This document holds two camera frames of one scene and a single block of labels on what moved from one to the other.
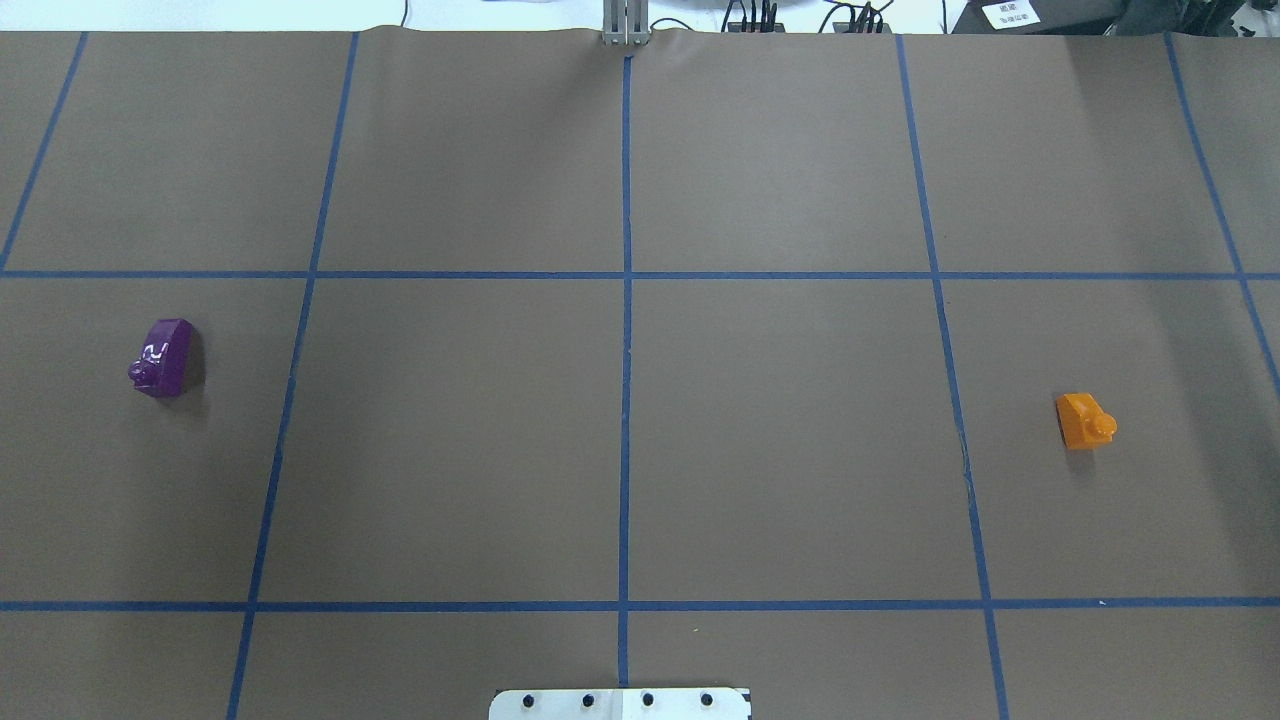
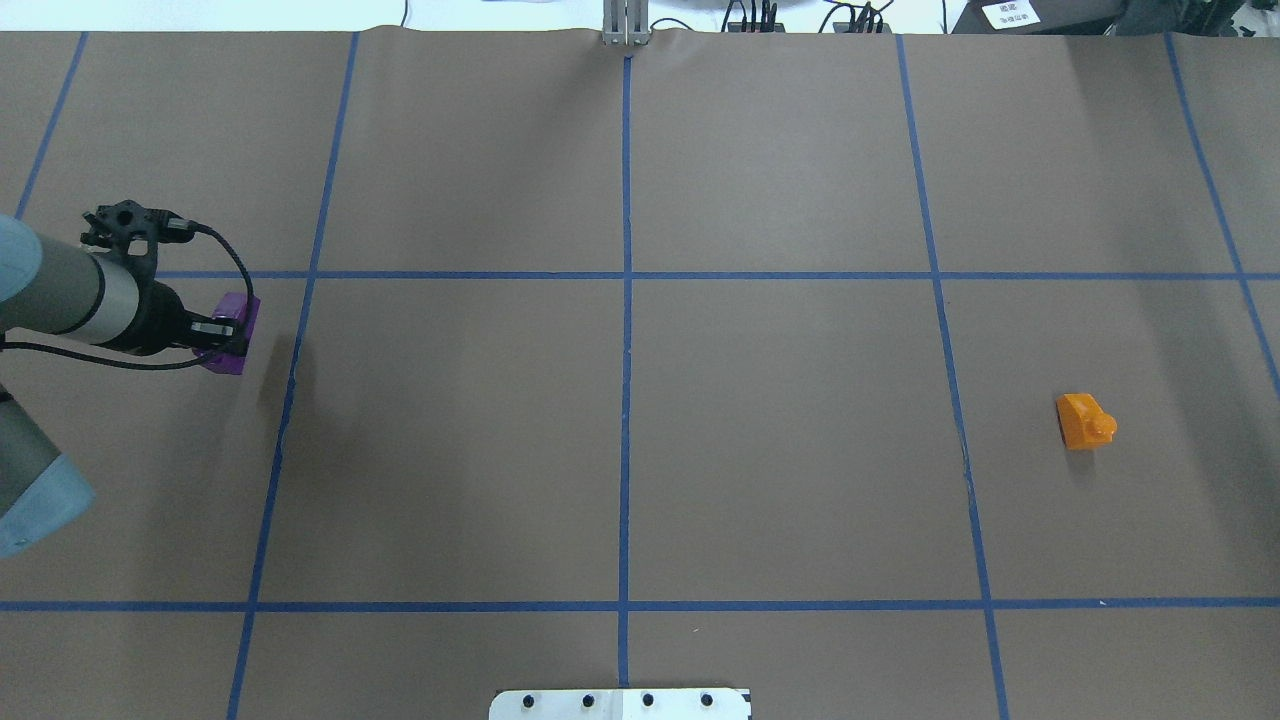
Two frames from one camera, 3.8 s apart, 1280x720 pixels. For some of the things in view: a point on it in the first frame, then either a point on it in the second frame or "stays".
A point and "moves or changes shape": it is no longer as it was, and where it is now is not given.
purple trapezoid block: x=164 y=365 moves or changes shape
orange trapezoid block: x=1083 y=422 stays
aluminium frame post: x=625 y=22 stays
